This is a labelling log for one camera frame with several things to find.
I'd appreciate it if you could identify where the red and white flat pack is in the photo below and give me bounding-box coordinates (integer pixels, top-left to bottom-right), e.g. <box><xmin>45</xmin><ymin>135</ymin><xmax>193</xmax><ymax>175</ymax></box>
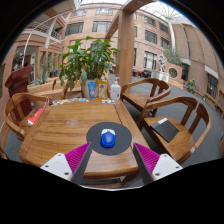
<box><xmin>26</xmin><ymin>106</ymin><xmax>46</xmax><ymax>127</ymax></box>

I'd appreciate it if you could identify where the blue squeeze tube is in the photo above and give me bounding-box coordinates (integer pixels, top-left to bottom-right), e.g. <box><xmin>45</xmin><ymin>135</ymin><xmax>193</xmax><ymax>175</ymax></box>
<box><xmin>86</xmin><ymin>79</ymin><xmax>98</xmax><ymax>101</ymax></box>

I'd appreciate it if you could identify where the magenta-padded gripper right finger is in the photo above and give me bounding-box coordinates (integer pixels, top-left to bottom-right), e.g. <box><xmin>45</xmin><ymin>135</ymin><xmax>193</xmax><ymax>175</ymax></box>
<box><xmin>132</xmin><ymin>142</ymin><xmax>184</xmax><ymax>186</ymax></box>

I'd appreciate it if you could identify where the black notebook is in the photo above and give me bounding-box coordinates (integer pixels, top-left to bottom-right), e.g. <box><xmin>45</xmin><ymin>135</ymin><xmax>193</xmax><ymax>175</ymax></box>
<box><xmin>150</xmin><ymin>116</ymin><xmax>181</xmax><ymax>144</ymax></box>

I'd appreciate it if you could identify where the spiky green agave plant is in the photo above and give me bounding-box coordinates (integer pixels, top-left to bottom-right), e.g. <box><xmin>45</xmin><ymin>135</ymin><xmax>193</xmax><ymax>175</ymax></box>
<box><xmin>35</xmin><ymin>67</ymin><xmax>52</xmax><ymax>85</ymax></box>

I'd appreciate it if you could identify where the round dark grey mouse pad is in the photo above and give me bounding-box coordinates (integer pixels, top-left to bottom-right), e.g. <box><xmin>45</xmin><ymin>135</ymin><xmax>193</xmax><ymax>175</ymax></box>
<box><xmin>85</xmin><ymin>121</ymin><xmax>134</xmax><ymax>157</ymax></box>

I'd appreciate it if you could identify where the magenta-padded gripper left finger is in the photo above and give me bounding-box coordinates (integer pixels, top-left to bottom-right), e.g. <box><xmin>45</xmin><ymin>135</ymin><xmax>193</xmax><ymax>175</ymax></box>
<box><xmin>39</xmin><ymin>142</ymin><xmax>93</xmax><ymax>185</ymax></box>

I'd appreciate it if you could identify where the dark red wooden lectern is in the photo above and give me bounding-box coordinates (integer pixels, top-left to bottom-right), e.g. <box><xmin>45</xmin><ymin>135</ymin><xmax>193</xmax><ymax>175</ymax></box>
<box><xmin>4</xmin><ymin>64</ymin><xmax>34</xmax><ymax>118</ymax></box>

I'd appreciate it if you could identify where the wooden armchair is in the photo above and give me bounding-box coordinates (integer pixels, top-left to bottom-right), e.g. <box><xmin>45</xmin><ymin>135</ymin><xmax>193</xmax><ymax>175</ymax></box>
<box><xmin>61</xmin><ymin>79</ymin><xmax>83</xmax><ymax>101</ymax></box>
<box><xmin>136</xmin><ymin>95</ymin><xmax>213</xmax><ymax>165</ymax></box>
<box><xmin>2</xmin><ymin>91</ymin><xmax>51</xmax><ymax>141</ymax></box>
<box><xmin>120</xmin><ymin>77</ymin><xmax>172</xmax><ymax>115</ymax></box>
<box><xmin>0</xmin><ymin>146</ymin><xmax>10</xmax><ymax>161</ymax></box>

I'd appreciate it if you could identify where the white sculpture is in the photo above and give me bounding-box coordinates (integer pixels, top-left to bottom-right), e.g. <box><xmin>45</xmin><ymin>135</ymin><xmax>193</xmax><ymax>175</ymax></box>
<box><xmin>155</xmin><ymin>53</ymin><xmax>169</xmax><ymax>81</ymax></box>

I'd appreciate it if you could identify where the large green potted plant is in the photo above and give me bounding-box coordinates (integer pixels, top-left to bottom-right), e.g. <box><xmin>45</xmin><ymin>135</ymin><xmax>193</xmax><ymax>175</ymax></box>
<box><xmin>51</xmin><ymin>35</ymin><xmax>122</xmax><ymax>100</ymax></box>

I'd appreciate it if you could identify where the blue and white computer mouse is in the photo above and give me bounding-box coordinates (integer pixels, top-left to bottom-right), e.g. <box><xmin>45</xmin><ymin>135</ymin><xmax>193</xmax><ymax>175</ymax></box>
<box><xmin>99</xmin><ymin>127</ymin><xmax>117</xmax><ymax>149</ymax></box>

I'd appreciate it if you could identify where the yellow flowering potted plant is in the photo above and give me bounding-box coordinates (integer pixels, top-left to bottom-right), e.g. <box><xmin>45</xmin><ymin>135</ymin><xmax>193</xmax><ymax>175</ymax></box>
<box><xmin>186</xmin><ymin>77</ymin><xmax>198</xmax><ymax>95</ymax></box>

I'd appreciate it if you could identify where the small white packet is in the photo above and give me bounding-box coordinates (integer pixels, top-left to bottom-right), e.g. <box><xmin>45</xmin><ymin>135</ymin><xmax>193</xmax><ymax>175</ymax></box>
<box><xmin>101</xmin><ymin>98</ymin><xmax>116</xmax><ymax>105</ymax></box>

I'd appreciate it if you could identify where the white pump bottle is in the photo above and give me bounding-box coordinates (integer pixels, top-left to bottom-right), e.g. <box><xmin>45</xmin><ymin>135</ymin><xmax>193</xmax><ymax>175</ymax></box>
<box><xmin>109</xmin><ymin>76</ymin><xmax>122</xmax><ymax>102</ymax></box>

